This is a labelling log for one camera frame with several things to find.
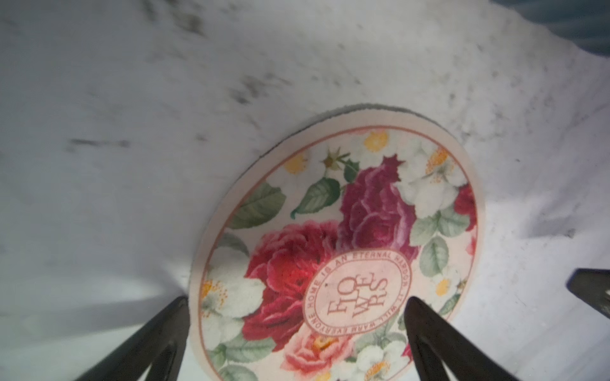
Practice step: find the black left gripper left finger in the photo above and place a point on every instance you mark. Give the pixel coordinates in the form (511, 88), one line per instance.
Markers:
(156, 350)

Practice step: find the red rose round coaster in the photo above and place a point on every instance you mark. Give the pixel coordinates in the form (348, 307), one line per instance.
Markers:
(305, 269)

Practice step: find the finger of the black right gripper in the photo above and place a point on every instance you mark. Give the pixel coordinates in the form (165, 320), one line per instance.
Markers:
(592, 287)

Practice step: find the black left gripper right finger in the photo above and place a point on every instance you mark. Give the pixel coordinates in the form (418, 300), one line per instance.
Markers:
(436, 347)

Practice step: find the teal storage box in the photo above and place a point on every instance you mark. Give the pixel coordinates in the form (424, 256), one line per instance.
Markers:
(585, 23)

